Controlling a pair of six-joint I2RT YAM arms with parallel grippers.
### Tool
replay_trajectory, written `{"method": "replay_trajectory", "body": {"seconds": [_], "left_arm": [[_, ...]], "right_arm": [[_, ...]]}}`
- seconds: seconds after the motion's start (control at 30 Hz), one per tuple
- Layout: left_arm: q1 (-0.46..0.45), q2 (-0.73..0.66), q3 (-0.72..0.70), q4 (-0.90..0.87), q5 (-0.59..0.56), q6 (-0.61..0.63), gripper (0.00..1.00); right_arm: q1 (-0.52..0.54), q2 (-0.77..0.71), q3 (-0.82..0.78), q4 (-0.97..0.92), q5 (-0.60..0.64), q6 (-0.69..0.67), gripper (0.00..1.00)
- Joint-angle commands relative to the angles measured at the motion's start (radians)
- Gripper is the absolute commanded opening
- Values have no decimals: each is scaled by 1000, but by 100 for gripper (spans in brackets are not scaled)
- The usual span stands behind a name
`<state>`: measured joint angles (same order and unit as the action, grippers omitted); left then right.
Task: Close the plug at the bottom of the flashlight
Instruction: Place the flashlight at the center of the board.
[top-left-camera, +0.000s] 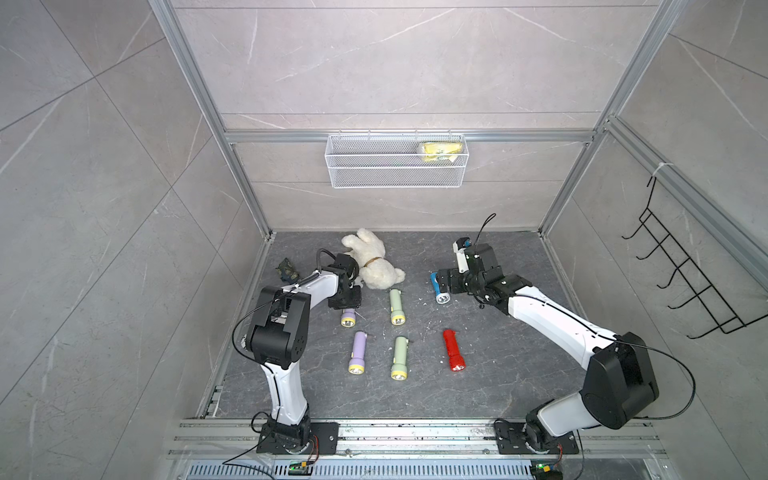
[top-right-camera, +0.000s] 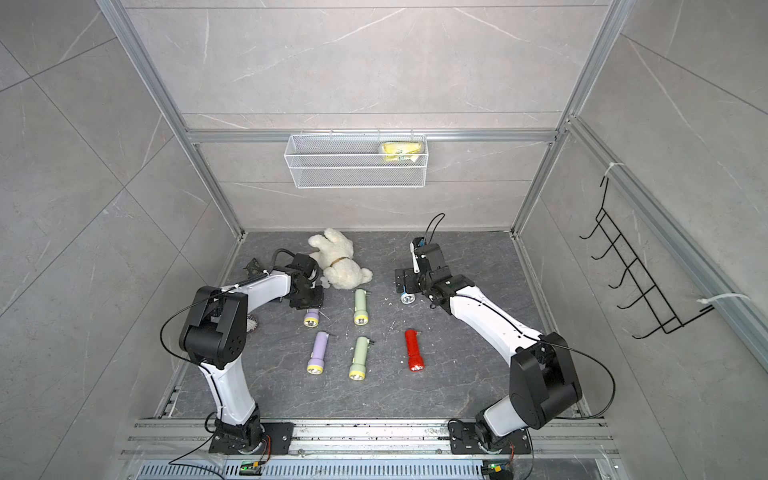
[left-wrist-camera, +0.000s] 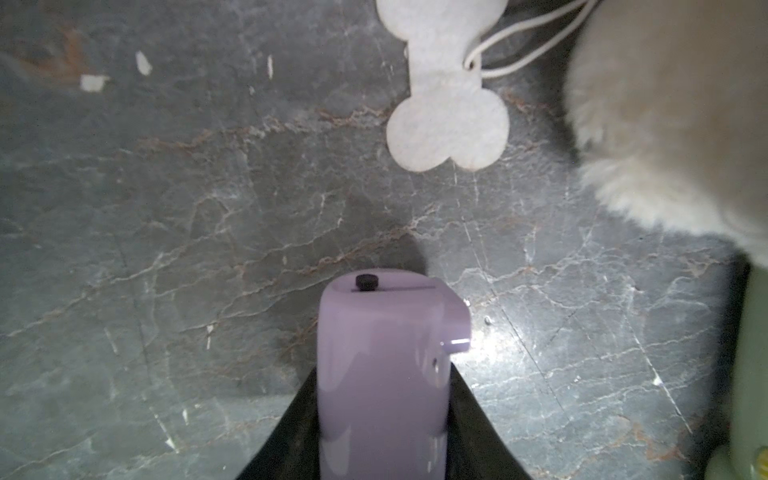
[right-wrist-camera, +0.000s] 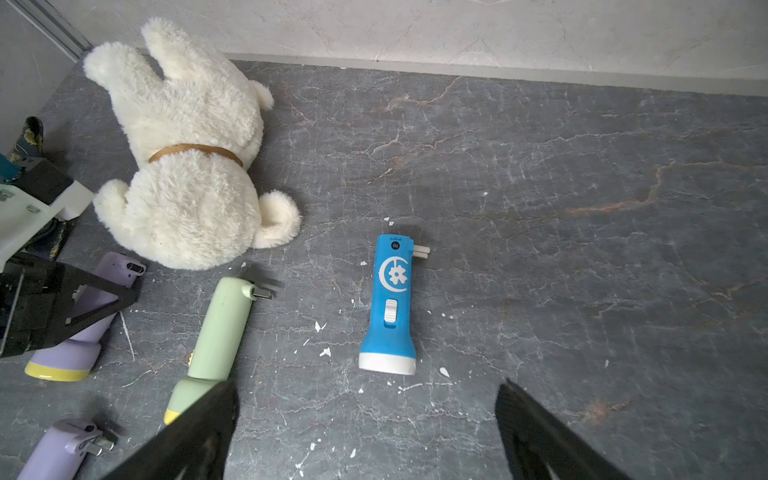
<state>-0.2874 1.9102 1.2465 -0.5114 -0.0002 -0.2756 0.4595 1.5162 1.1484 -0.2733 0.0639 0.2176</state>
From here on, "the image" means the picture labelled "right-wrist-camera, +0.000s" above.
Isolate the white plush bear toy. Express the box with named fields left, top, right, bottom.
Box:
left=83, top=18, right=302, bottom=270

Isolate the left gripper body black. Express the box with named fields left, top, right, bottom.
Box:
left=1, top=252, right=66, bottom=358

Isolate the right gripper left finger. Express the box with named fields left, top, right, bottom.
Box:
left=105, top=380, right=240, bottom=480

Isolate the green flashlight row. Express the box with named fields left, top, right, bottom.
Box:
left=164, top=277, right=273, bottom=425

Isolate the blue flashlight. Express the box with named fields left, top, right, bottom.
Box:
left=358, top=234, right=430, bottom=376

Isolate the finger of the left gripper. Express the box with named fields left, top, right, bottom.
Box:
left=58, top=260, right=143, bottom=345

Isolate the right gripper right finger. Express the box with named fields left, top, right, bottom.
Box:
left=494, top=380, right=629, bottom=480

